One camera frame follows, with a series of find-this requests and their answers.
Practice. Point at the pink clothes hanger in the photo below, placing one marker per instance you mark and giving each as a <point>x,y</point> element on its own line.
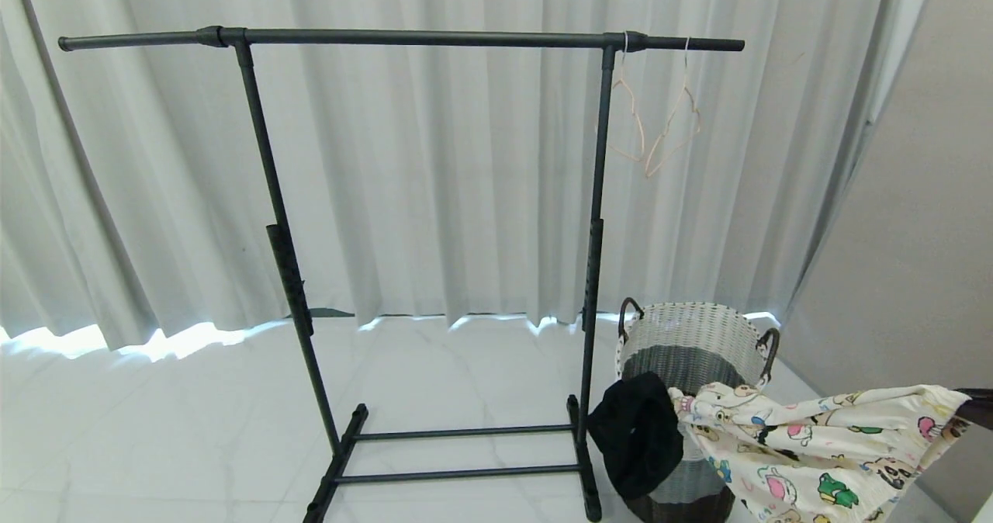
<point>666,129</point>
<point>641,131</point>

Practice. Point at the cream printed garment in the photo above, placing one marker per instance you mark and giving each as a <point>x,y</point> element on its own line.
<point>814,453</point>

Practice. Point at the white laundry basket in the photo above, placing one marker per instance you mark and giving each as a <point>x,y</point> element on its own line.
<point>690,329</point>

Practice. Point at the black clothes rack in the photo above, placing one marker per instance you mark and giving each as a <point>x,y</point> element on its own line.
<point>388,38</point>

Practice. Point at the white curtain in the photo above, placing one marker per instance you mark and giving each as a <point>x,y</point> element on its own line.
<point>427,181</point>

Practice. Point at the black garment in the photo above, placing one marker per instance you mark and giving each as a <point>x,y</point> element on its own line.
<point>636,438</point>

